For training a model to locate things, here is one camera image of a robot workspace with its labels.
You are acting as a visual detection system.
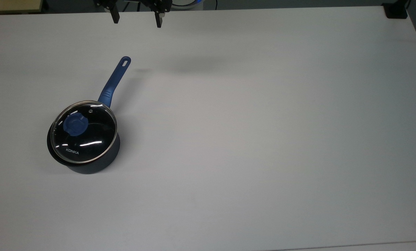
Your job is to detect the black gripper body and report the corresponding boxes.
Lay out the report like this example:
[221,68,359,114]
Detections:
[94,0,173,13]

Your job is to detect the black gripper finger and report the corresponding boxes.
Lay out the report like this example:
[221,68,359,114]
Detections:
[108,6,121,24]
[154,10,166,29]

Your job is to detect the glass lid with blue knob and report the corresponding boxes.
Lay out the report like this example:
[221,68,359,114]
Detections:
[50,100,118,164]

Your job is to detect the tan wooden board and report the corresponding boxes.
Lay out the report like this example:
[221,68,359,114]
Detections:
[0,0,44,15]

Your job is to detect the black clamped pole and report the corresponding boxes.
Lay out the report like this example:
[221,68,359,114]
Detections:
[382,0,411,20]

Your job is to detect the dark saucepan with blue handle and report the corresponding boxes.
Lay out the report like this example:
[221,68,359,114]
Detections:
[46,56,132,175]

